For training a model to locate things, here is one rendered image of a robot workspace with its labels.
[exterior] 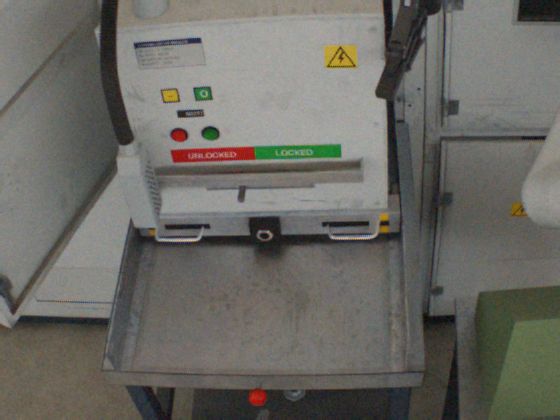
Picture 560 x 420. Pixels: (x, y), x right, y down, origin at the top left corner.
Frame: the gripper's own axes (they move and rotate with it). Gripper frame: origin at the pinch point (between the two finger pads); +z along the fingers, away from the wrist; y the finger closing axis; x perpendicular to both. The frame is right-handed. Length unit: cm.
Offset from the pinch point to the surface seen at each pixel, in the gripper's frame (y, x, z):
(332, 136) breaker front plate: 20.7, 13.7, 2.4
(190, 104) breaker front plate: 8.5, 36.3, 8.2
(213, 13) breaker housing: -6.6, 31.0, -2.3
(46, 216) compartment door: 30, 72, 32
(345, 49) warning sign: 2.3, 10.1, -5.3
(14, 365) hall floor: 115, 126, 66
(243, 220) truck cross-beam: 37, 31, 17
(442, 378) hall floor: 135, -5, 17
